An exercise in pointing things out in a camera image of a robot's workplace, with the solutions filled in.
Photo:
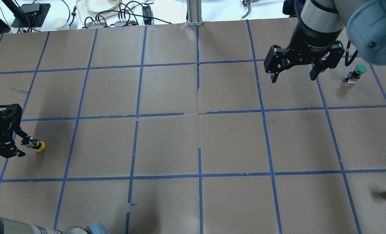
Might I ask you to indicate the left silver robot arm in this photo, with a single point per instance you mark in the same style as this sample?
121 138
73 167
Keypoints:
8 226

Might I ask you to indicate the green push button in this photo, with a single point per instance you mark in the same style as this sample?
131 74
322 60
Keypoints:
355 75

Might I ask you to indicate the beige tray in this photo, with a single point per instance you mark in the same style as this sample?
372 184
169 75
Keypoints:
83 12

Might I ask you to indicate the aluminium frame post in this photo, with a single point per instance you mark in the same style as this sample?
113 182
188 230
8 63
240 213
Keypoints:
194 13

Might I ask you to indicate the yellow push button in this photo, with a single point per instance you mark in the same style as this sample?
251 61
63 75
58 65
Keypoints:
33 143

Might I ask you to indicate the white paper cup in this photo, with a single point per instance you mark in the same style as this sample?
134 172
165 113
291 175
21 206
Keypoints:
61 24

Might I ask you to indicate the beige plate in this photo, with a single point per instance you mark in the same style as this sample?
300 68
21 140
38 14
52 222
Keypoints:
100 5

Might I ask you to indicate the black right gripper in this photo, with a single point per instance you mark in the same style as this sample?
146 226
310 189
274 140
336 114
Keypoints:
312 39

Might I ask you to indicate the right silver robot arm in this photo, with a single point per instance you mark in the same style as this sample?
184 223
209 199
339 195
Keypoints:
325 31

